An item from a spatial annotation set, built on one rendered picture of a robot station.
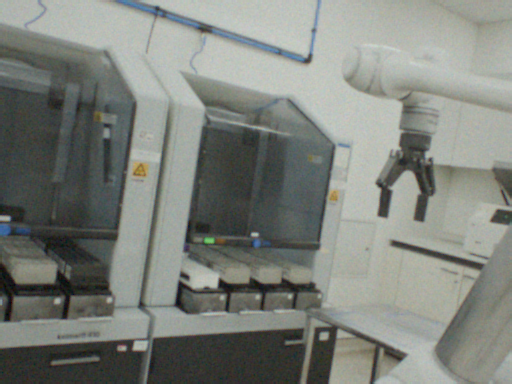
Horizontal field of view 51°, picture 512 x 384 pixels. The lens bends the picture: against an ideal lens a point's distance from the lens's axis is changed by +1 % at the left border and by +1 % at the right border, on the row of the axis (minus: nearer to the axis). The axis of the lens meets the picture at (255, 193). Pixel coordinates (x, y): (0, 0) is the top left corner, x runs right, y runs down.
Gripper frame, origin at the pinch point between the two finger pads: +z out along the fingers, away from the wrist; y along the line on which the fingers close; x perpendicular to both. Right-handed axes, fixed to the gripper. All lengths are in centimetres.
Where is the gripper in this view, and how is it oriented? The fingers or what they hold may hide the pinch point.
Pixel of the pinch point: (401, 215)
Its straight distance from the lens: 136.2
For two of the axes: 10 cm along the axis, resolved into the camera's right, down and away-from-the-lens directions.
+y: 8.1, 1.0, 5.8
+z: -1.6, 9.9, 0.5
